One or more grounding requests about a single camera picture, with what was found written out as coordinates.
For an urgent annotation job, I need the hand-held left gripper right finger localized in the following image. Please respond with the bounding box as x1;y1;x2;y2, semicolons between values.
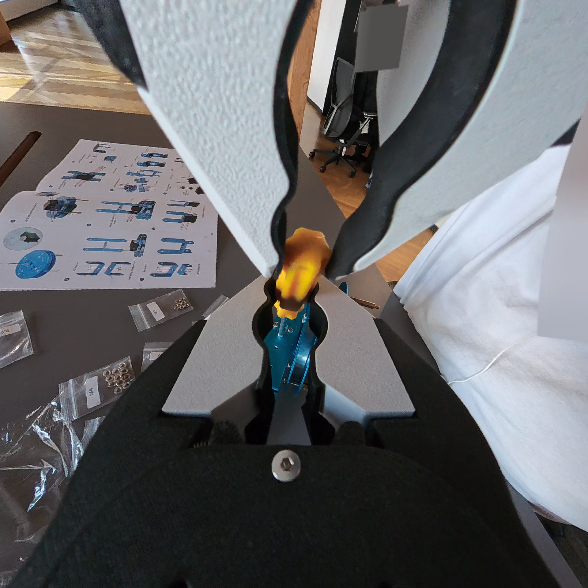
305;276;417;445

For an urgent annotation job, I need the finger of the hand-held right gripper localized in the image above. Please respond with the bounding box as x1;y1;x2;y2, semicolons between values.
119;0;320;277
327;0;588;282

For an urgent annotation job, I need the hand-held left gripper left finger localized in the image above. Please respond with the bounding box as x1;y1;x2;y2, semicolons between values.
161;276;276;445

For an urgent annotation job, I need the blue metal robot base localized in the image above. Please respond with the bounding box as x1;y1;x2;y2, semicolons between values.
263;282;351;397

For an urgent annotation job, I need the yellow screwdriver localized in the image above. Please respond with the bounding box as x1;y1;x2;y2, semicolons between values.
274;227;330;319

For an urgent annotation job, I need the grey desk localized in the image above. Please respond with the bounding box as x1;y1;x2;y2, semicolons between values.
0;101;577;588

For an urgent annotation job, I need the small clear labelled bag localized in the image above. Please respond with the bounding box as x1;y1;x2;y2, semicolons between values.
141;341;175;373

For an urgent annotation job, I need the labelled bag of small nuts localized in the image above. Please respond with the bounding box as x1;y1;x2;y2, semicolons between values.
129;288;194;332

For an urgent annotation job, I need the wooden door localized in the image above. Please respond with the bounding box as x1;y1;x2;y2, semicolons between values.
288;0;322;150

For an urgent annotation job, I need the labelled bag of large nuts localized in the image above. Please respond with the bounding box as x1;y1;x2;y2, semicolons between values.
59;356;136;421

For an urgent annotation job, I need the black office chair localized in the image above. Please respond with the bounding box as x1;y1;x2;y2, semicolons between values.
310;57;375;179

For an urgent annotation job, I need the person in white shirt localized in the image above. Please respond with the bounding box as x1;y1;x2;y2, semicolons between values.
394;108;588;524

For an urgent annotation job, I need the printed instruction sheet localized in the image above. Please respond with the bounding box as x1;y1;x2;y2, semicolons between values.
0;139;219;291

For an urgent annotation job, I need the crumpled clear plastic wrap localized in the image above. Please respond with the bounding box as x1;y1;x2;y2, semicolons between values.
0;400;85;513

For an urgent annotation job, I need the clear bag with white label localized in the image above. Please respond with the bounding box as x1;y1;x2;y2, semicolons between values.
0;310;35;369

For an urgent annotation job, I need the thin white cable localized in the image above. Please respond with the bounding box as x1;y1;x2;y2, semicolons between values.
448;333;538;385

